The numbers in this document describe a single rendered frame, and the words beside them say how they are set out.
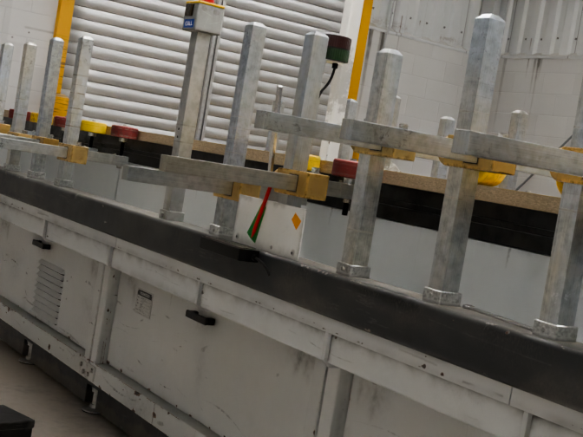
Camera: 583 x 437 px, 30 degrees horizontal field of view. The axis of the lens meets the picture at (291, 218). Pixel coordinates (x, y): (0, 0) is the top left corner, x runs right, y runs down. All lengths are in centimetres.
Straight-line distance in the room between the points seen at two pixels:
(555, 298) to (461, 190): 27
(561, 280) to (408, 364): 37
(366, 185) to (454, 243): 26
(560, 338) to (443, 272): 26
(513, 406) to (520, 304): 32
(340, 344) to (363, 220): 23
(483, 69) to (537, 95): 1023
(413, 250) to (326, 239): 30
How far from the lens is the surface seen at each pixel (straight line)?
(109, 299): 344
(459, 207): 174
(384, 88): 195
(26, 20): 1001
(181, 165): 198
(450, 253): 175
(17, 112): 374
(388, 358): 189
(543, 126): 1184
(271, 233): 216
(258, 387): 266
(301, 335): 211
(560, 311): 157
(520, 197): 194
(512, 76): 1232
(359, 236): 194
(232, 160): 236
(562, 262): 157
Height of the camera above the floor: 89
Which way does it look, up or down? 3 degrees down
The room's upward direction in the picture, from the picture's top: 9 degrees clockwise
